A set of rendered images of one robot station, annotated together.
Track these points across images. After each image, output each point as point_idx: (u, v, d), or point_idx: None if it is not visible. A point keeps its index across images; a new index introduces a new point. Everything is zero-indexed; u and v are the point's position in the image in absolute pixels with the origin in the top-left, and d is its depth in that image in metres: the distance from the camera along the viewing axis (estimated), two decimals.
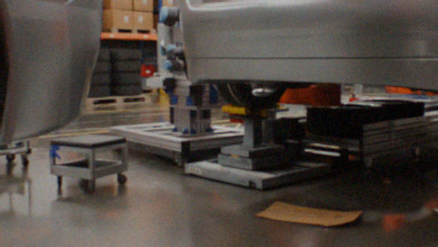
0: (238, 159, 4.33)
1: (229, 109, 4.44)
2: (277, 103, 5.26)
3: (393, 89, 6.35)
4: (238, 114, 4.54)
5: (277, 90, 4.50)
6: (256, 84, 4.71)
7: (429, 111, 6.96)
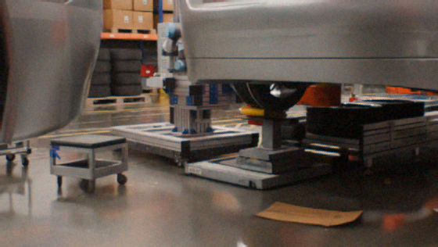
0: (257, 162, 4.20)
1: (248, 111, 4.31)
2: None
3: (393, 89, 6.35)
4: (256, 116, 4.41)
5: (296, 91, 4.36)
6: (275, 84, 4.57)
7: (429, 111, 6.96)
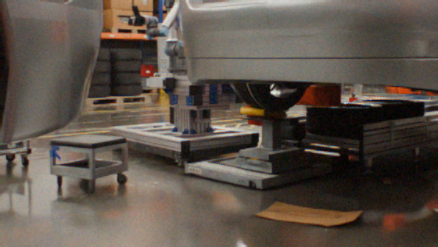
0: (257, 162, 4.20)
1: (248, 111, 4.31)
2: None
3: (393, 89, 6.35)
4: (256, 116, 4.41)
5: (296, 91, 4.36)
6: (275, 84, 4.57)
7: (429, 111, 6.96)
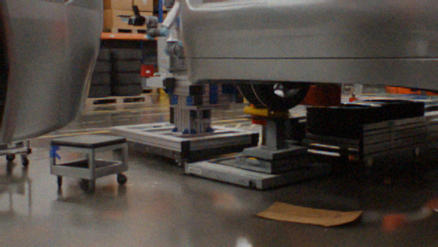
0: (256, 162, 4.20)
1: (252, 110, 4.35)
2: None
3: (393, 89, 6.35)
4: (260, 116, 4.45)
5: (299, 91, 4.41)
6: (278, 84, 4.61)
7: (429, 111, 6.96)
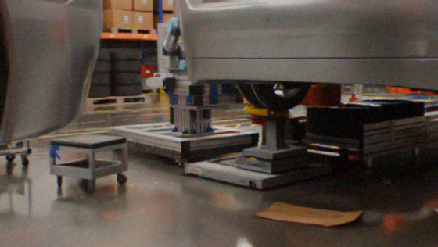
0: (256, 162, 4.20)
1: (252, 110, 4.35)
2: None
3: (393, 89, 6.35)
4: (260, 116, 4.45)
5: (299, 91, 4.41)
6: (278, 84, 4.61)
7: (429, 111, 6.96)
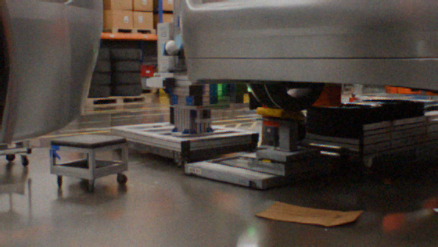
0: (269, 164, 4.12)
1: (264, 112, 4.26)
2: None
3: (393, 89, 6.35)
4: (272, 117, 4.36)
5: (313, 91, 4.32)
6: None
7: (429, 111, 6.96)
